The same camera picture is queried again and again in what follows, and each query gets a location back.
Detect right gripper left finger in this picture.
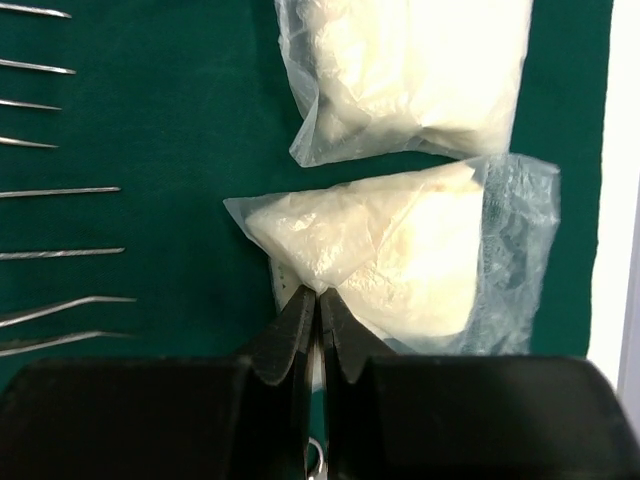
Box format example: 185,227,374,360
1,287,316,479

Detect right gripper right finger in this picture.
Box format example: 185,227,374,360
319,291,625,479

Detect cotton ball bag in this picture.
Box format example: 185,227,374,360
224,154,561,355
275,0,533,167

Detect curved tip steel tweezers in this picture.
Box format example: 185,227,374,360
1,295,136,358

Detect dark green surgical cloth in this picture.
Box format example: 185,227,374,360
1,1,613,391

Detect thin short steel tweezers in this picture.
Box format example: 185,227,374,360
1,99,62,150

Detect small steel scissors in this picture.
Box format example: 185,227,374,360
306,437,328,480

